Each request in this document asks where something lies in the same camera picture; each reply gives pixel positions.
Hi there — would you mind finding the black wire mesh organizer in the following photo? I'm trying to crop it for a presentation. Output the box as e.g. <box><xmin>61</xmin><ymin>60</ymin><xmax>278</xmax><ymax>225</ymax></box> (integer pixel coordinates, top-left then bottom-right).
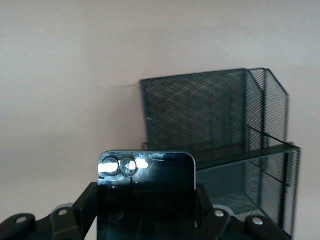
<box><xmin>138</xmin><ymin>66</ymin><xmax>302</xmax><ymax>240</ymax></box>

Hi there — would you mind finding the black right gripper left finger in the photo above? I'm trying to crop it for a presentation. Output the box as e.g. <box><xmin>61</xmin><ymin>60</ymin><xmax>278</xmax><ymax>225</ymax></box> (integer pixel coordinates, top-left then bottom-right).
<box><xmin>0</xmin><ymin>181</ymin><xmax>100</xmax><ymax>240</ymax></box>

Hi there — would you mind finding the black square flip phone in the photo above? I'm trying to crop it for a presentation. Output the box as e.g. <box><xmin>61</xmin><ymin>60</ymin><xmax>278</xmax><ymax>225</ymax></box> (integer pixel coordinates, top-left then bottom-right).
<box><xmin>96</xmin><ymin>150</ymin><xmax>197</xmax><ymax>240</ymax></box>

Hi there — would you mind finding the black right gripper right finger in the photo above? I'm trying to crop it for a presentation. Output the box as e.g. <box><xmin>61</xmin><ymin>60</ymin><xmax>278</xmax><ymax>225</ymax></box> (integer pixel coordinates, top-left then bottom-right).
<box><xmin>194</xmin><ymin>183</ymin><xmax>292</xmax><ymax>240</ymax></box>

